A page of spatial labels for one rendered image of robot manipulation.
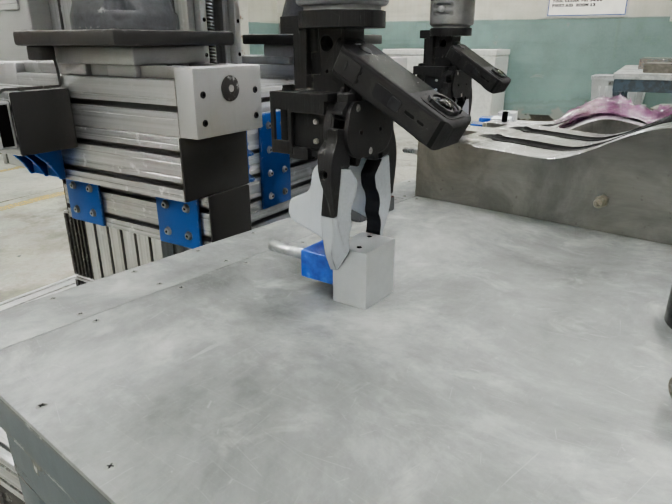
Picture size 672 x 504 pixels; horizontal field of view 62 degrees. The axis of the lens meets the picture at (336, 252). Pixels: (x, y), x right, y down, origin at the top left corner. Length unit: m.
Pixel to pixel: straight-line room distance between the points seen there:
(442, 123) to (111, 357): 0.30
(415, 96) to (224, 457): 0.28
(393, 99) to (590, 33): 7.72
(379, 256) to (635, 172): 0.37
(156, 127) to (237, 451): 0.55
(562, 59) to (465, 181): 7.37
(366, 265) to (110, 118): 0.52
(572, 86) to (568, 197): 7.40
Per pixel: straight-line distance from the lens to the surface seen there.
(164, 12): 0.90
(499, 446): 0.36
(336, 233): 0.47
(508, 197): 0.81
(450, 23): 1.02
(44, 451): 0.41
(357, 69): 0.46
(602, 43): 8.12
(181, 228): 0.89
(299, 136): 0.49
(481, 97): 7.50
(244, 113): 0.83
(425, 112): 0.43
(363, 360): 0.43
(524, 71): 8.25
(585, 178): 0.77
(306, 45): 0.49
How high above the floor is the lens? 1.02
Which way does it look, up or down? 21 degrees down
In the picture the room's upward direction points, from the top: straight up
